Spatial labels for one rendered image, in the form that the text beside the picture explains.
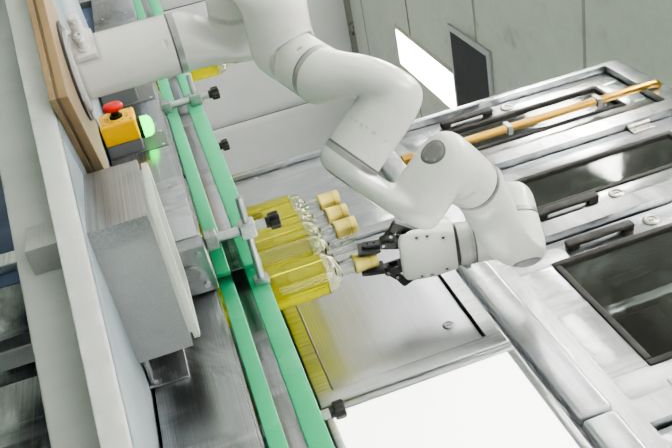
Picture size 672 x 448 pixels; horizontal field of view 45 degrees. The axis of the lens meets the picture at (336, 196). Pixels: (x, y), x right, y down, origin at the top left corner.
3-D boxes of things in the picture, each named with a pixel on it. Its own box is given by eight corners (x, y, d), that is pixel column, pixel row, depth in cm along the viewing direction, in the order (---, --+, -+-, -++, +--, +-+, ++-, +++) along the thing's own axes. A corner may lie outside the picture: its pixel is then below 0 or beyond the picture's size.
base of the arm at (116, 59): (61, 57, 114) (170, 27, 116) (48, -1, 121) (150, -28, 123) (93, 127, 127) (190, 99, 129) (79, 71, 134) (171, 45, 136)
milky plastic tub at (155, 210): (142, 364, 114) (203, 344, 115) (89, 231, 102) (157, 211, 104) (133, 295, 128) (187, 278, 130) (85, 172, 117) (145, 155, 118)
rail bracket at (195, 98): (163, 117, 181) (222, 100, 183) (153, 86, 177) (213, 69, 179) (161, 110, 184) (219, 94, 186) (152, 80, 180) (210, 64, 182)
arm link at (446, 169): (432, 125, 131) (379, 202, 132) (362, 66, 115) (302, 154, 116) (508, 172, 121) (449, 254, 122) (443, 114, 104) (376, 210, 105)
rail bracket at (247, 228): (223, 299, 135) (295, 276, 137) (196, 214, 127) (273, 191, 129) (220, 289, 138) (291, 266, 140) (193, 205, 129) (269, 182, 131)
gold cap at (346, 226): (338, 243, 154) (360, 236, 154) (335, 227, 152) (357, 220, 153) (333, 234, 157) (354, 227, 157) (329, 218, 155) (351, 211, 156)
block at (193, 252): (179, 304, 133) (220, 291, 134) (162, 257, 128) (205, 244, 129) (176, 292, 136) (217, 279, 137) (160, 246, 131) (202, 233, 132)
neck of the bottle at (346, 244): (334, 260, 148) (359, 252, 149) (331, 246, 147) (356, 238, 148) (329, 252, 151) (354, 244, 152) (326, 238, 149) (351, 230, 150)
